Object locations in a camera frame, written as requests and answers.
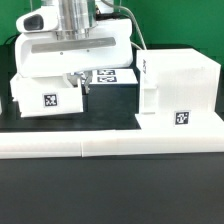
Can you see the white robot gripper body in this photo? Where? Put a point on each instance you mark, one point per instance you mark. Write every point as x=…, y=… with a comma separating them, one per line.
x=53, y=44

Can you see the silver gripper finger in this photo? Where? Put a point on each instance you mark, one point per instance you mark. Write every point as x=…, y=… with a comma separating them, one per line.
x=87, y=77
x=74, y=78

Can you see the white drawer front one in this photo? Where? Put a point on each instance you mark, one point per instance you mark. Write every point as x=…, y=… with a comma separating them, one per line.
x=48, y=96

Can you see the white drawer one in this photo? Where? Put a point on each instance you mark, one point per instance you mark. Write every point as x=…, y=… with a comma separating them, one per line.
x=48, y=96
x=15, y=85

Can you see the white drawer cabinet box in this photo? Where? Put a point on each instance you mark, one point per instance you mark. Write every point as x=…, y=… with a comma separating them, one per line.
x=178, y=88

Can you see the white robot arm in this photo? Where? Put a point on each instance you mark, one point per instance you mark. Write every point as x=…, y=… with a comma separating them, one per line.
x=64, y=38

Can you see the white drawer rear one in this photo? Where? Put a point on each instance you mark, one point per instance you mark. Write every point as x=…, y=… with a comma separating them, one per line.
x=15, y=85

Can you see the fiducial marker sheet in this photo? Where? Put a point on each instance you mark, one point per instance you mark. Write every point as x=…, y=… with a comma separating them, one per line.
x=113, y=77

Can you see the white L-shaped fence wall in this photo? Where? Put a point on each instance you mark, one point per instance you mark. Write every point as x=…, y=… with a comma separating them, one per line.
x=109, y=143

